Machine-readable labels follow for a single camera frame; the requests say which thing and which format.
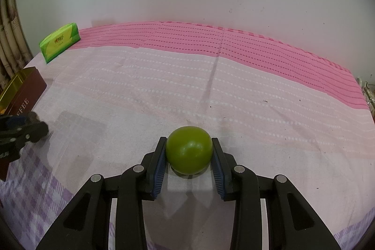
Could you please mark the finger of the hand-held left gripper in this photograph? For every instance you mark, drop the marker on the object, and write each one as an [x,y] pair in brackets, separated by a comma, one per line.
[32,131]
[11,120]

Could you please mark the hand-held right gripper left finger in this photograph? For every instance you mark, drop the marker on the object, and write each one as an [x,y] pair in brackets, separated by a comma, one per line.
[159,173]

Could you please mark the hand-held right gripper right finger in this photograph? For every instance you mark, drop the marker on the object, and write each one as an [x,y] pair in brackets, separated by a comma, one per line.
[218,173]

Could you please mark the gold and red tin box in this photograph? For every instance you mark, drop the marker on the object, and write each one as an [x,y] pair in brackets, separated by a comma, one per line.
[26,91]

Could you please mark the green round fruit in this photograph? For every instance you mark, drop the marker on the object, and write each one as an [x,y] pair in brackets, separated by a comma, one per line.
[189,150]

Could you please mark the beige patterned curtain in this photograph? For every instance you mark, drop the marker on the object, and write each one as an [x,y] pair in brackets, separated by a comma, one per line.
[11,42]

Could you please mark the pink and purple checked tablecloth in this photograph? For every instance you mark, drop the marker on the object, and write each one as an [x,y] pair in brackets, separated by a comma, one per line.
[234,91]

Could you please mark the green tissue box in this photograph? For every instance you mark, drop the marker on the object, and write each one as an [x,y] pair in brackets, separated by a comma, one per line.
[58,42]

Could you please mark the orange and beige clutter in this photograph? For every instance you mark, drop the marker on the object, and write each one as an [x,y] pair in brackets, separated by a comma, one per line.
[369,94]

